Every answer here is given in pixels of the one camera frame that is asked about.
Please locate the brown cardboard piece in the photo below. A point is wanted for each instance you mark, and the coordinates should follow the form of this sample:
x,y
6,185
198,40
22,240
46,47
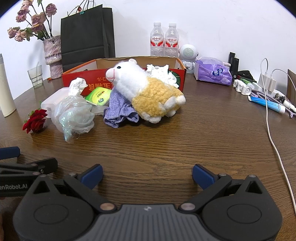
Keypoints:
x,y
291,85

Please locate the black rectangular device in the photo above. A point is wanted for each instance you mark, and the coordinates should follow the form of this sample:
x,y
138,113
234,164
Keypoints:
x,y
235,67
232,58

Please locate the white robot speaker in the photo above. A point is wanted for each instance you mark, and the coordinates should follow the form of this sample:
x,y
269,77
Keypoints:
x,y
188,54

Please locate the blue and white toothpaste tube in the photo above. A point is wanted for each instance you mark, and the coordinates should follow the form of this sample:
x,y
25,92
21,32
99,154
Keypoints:
x,y
268,103

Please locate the red artificial rose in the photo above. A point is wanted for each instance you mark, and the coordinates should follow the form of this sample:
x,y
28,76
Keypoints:
x,y
37,118

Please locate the white and yellow plush sheep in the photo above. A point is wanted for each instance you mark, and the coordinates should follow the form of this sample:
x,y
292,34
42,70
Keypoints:
x,y
138,81

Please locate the white plastic box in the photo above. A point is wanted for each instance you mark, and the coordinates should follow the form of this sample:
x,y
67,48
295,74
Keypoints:
x,y
55,99

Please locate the water bottle red label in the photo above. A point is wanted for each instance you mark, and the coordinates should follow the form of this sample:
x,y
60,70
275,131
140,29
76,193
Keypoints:
x,y
171,44
157,44

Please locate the pile of crumpled tissues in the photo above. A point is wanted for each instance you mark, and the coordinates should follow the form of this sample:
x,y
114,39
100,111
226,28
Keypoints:
x,y
161,73

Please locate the bunch of keys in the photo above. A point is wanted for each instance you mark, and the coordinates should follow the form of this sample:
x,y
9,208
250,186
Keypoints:
x,y
278,97

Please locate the clear plastic bag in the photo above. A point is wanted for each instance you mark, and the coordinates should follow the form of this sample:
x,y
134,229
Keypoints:
x,y
71,113

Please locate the purple tissue pack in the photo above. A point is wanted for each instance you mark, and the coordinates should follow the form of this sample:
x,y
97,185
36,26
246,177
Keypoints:
x,y
212,71

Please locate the green packet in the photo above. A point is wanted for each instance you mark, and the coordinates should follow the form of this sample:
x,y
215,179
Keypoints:
x,y
98,97

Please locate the white plastic clip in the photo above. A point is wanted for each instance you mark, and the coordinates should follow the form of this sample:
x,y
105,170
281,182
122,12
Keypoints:
x,y
235,83
247,90
241,87

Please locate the pink mottled vase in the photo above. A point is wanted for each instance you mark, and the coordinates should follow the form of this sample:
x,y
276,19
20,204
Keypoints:
x,y
52,53

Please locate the white tissue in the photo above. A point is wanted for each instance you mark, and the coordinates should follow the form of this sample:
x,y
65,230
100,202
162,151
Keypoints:
x,y
77,87

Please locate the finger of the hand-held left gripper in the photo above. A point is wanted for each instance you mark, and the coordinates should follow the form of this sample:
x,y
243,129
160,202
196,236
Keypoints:
x,y
34,167
9,153

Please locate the white charger plug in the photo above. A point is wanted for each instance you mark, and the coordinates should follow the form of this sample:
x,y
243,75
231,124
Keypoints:
x,y
271,85
263,81

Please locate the white thermos bottle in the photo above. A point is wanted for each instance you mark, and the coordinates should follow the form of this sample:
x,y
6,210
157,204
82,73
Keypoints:
x,y
7,92

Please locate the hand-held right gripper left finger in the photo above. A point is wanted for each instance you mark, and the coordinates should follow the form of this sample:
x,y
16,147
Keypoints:
x,y
92,176

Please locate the purple cloth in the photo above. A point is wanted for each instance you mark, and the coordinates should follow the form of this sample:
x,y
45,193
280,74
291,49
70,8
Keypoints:
x,y
118,109

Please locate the clear drinking straw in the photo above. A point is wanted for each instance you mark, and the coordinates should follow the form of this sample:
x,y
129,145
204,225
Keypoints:
x,y
37,64

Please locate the black paper bag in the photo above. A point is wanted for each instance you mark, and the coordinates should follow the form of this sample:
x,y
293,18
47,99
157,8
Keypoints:
x,y
83,39
111,32

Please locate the red cardboard box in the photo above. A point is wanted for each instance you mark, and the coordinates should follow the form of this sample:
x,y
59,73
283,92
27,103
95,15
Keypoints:
x,y
92,77

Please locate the black pouch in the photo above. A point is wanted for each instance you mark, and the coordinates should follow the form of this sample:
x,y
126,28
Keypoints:
x,y
246,74

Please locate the dried pink flower bouquet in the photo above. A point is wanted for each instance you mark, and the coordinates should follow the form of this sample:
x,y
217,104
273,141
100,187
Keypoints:
x,y
37,19

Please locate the white power strip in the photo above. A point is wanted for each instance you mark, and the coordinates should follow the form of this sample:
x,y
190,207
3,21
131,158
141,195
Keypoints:
x,y
257,88

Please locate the clear glass cup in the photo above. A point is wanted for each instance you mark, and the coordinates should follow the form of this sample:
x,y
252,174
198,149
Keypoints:
x,y
35,76

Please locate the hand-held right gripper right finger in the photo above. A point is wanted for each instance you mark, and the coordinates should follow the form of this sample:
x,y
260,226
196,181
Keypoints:
x,y
203,176

